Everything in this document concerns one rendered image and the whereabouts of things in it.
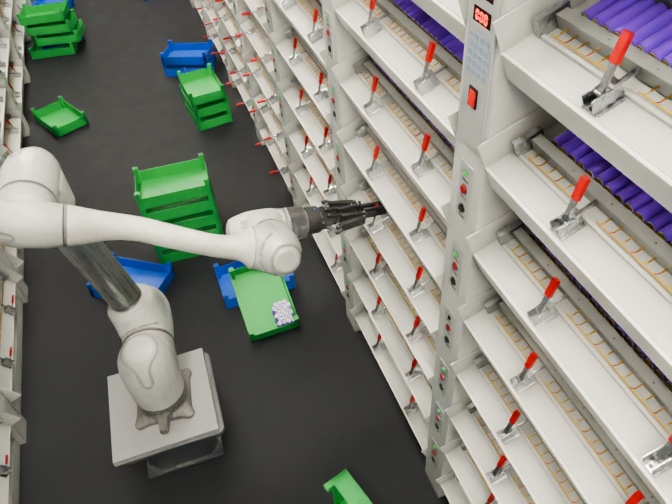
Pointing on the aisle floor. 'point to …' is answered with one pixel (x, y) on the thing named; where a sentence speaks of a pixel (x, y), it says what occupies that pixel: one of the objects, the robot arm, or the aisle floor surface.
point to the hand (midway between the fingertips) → (373, 209)
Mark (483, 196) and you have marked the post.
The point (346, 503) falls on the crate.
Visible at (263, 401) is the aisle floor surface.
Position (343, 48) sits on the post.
